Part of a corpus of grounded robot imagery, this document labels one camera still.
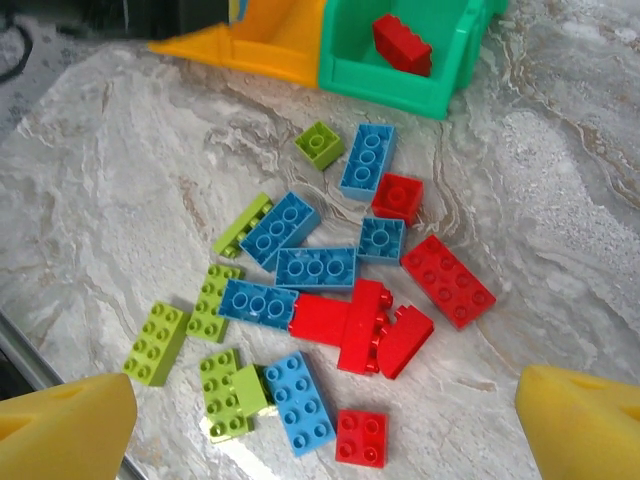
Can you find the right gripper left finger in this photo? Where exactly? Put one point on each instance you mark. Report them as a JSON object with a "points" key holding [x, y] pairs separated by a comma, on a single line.
{"points": [[65, 430]]}

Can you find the small blue lego brick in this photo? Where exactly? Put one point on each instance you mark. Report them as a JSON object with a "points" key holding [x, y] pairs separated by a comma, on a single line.
{"points": [[381, 241]]}

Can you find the red two-by-four lego brick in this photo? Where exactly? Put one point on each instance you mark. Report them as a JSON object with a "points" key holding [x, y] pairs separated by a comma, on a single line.
{"points": [[447, 282], [362, 325]]}

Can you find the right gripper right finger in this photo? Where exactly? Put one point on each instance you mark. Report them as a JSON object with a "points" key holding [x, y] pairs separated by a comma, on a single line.
{"points": [[585, 430]]}

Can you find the blue two-by-four lego brick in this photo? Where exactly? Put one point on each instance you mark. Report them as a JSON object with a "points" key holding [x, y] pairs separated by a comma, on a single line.
{"points": [[367, 160], [280, 230], [257, 304], [300, 402], [315, 269]]}

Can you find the aluminum base rail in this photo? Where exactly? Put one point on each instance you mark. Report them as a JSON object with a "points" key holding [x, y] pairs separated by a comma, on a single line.
{"points": [[20, 345]]}

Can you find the small red lego brick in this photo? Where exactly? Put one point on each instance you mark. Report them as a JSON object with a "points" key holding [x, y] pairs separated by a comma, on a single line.
{"points": [[361, 438], [397, 199]]}

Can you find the yellow plastic bin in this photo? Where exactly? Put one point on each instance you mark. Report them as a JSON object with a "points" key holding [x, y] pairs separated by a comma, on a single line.
{"points": [[280, 55]]}

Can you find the green two-by-four lego brick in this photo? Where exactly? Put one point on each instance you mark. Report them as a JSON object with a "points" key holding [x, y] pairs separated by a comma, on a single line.
{"points": [[240, 227], [210, 307], [217, 395], [155, 342]]}

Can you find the red curved lego brick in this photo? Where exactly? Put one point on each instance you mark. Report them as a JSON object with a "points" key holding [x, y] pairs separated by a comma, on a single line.
{"points": [[405, 340]]}

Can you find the small green lego brick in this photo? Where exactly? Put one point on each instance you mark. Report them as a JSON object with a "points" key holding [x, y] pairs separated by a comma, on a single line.
{"points": [[318, 146], [250, 390]]}

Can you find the green plastic bin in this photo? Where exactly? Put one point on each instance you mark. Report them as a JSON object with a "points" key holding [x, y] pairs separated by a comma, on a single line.
{"points": [[380, 85]]}

